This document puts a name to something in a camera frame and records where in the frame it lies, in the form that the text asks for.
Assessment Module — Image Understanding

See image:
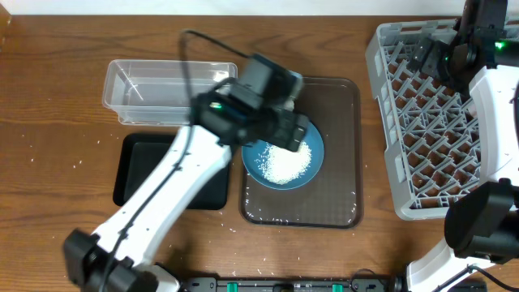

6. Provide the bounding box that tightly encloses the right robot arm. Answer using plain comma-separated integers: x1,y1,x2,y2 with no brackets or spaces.
388,0,518,291

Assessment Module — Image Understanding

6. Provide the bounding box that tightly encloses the dark brown serving tray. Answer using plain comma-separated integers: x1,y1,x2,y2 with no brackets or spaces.
240,77,363,230

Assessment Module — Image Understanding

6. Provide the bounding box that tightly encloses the clear plastic bin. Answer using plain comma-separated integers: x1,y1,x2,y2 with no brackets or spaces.
101,59,239,125

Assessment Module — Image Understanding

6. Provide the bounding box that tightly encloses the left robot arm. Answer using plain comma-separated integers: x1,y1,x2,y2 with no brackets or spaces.
62,54,309,291

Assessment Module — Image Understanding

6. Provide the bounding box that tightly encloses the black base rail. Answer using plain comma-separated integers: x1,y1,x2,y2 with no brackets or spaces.
179,277,403,292

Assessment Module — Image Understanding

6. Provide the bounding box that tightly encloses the dark blue plate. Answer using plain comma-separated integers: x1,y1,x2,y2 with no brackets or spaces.
242,122,324,191

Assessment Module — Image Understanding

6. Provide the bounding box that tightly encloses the black plastic bin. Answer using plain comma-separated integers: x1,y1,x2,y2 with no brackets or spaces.
113,132,230,210

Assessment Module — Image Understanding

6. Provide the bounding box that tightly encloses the pile of white rice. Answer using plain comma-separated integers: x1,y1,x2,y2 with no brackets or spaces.
255,142,312,185

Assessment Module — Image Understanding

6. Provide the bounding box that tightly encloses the grey dishwasher rack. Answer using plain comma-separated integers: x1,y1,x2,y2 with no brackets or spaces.
366,19,482,221

